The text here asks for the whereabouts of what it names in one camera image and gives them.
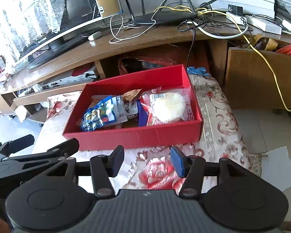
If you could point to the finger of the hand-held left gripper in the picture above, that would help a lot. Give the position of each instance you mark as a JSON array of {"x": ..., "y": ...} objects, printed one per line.
[
  {"x": 60, "y": 150},
  {"x": 20, "y": 143}
]

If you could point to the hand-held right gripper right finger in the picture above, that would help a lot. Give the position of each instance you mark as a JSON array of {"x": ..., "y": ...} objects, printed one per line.
[{"x": 179, "y": 161}]

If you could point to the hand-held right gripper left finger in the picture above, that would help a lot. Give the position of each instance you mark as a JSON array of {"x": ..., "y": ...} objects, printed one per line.
[{"x": 117, "y": 161}]

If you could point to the red cardboard box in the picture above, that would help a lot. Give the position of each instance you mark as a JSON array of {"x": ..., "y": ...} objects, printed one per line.
[{"x": 135, "y": 136}]

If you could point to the dark blue snack packet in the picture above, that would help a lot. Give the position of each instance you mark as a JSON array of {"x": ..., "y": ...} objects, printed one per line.
[{"x": 141, "y": 115}]

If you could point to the silver spicy strip packet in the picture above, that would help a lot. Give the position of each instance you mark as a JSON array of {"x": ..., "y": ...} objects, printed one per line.
[{"x": 129, "y": 109}]

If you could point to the bun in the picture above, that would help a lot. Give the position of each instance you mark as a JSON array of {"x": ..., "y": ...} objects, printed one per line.
[{"x": 169, "y": 106}]

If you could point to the orange snack packet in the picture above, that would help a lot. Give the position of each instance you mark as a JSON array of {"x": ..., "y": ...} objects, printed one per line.
[{"x": 132, "y": 94}]

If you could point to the floral tablecloth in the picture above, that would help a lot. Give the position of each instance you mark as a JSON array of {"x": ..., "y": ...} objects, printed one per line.
[{"x": 220, "y": 116}]

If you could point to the silver disc player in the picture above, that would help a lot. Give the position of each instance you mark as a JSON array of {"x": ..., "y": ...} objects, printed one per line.
[{"x": 68, "y": 81}]

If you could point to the red flat object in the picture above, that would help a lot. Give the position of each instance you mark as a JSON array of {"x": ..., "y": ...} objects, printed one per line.
[{"x": 82, "y": 70}]

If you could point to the blue plastic bag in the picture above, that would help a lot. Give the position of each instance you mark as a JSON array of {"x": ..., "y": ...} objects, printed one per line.
[{"x": 197, "y": 70}]

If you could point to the white paper sheet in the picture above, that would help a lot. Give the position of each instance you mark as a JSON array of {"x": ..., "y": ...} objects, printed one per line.
[{"x": 278, "y": 170}]

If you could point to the brown cardboard box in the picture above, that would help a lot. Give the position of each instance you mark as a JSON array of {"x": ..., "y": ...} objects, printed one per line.
[{"x": 252, "y": 77}]

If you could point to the small white adapter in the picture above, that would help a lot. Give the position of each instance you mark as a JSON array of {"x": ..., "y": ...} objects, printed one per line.
[{"x": 94, "y": 36}]

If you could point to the wooden television cabinet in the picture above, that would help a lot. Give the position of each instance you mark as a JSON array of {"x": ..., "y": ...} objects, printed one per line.
[{"x": 148, "y": 43}]

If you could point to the black router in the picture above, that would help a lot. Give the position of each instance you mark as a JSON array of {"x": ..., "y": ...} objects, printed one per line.
[{"x": 165, "y": 19}]

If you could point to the curved television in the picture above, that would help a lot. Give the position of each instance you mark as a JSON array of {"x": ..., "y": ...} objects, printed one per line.
[{"x": 80, "y": 2}]

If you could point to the red plastic bag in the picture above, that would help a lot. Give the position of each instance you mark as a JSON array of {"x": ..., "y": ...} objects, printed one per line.
[{"x": 289, "y": 49}]

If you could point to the black plug adapter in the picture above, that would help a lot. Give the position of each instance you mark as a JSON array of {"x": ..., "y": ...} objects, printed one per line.
[{"x": 235, "y": 9}]

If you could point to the picture frame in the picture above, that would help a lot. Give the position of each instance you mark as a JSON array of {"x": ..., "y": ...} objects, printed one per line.
[{"x": 0, "y": 63}]

